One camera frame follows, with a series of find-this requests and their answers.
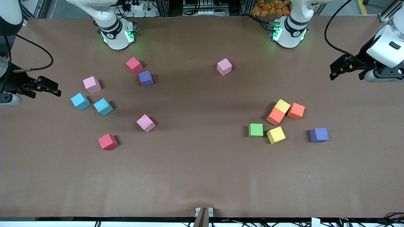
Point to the cyan foam block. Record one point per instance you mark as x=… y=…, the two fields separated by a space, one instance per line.
x=103 y=106
x=80 y=101

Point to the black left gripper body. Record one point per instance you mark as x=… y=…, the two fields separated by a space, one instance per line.
x=366 y=56

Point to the green foam block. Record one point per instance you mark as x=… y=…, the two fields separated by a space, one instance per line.
x=255 y=130

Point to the orange foam block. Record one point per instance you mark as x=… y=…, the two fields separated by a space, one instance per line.
x=296 y=111
x=275 y=116

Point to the pink foam block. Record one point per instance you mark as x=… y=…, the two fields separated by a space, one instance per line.
x=224 y=66
x=145 y=122
x=91 y=84

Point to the large white power strip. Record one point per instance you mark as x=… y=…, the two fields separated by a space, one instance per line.
x=142 y=13

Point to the grey bracket with brown post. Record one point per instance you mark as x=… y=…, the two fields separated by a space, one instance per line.
x=203 y=217

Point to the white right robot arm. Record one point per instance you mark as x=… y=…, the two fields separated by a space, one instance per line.
x=115 y=31

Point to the yellow foam block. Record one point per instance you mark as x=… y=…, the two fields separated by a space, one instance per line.
x=276 y=135
x=282 y=105

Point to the purple foam block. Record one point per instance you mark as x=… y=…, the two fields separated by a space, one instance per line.
x=318 y=135
x=145 y=78

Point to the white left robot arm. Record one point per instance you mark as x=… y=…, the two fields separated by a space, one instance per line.
x=288 y=31

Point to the dark equipment rack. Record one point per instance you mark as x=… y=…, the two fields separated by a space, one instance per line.
x=227 y=4

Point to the bag of orange fruits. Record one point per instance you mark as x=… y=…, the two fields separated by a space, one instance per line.
x=268 y=8

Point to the white paper tag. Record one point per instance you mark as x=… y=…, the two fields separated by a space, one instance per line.
x=315 y=222

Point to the aluminium frame profile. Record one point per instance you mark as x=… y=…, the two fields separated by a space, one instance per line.
x=24 y=22
x=382 y=18

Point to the small white power strip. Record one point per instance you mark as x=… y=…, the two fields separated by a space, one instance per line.
x=207 y=12

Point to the red foam block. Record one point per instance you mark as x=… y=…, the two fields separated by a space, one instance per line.
x=134 y=64
x=107 y=141

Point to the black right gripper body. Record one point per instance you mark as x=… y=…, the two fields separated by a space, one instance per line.
x=12 y=82

